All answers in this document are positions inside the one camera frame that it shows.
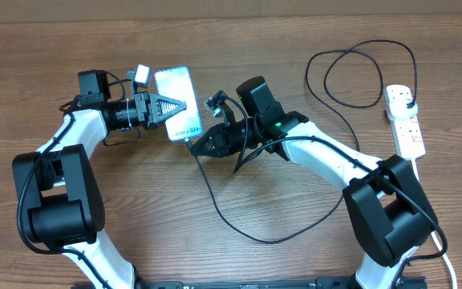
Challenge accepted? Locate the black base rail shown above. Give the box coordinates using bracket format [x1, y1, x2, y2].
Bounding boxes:
[70, 275, 428, 289]

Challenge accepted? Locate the black usb charger cable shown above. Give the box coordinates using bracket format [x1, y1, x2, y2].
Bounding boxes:
[184, 39, 419, 245]

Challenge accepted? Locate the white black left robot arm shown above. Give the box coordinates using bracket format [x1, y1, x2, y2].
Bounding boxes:
[12, 65, 187, 288]

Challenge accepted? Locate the blue samsung galaxy phone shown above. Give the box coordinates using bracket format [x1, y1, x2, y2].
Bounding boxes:
[154, 66, 203, 141]

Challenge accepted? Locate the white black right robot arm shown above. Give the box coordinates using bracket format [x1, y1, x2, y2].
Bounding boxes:
[189, 76, 448, 288]

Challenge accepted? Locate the white charger plug adapter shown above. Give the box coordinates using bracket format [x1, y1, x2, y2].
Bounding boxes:
[387, 100, 419, 121]

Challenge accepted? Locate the white power strip cord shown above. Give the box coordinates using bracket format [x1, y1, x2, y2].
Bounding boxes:
[410, 158, 458, 289]

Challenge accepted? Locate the white power strip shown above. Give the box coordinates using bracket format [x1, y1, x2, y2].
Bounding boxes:
[384, 84, 426, 161]

